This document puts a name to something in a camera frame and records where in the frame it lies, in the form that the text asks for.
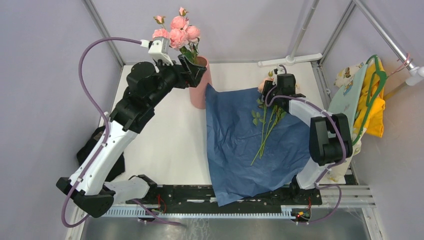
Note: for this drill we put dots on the pink artificial flower bunch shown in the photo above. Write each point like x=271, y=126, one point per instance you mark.
x=268, y=119

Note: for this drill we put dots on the blue flower wrapping paper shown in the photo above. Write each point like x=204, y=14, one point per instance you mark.
x=233, y=140

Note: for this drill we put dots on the yellow garment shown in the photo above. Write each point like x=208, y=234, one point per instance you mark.
x=372, y=102

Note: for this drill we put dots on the single pink flower stem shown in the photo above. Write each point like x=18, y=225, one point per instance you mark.
x=191, y=50

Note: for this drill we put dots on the white clothes rack stand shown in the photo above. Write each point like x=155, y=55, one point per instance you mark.
x=291, y=58

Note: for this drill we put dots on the light green printed garment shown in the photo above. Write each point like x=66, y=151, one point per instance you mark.
x=349, y=82

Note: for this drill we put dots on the pink cylindrical vase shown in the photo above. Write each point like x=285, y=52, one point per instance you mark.
x=198, y=94

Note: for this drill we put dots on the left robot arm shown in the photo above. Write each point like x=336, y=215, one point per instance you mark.
x=147, y=84

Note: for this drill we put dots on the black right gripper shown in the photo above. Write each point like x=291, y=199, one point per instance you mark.
x=268, y=84

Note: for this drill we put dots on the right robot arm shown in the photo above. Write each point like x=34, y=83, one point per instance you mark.
x=330, y=141

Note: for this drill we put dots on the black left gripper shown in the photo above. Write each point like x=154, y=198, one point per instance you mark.
x=189, y=74

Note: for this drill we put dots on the green clothes hanger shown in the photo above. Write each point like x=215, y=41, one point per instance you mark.
x=367, y=99

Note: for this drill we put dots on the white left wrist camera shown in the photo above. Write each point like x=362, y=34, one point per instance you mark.
x=158, y=50

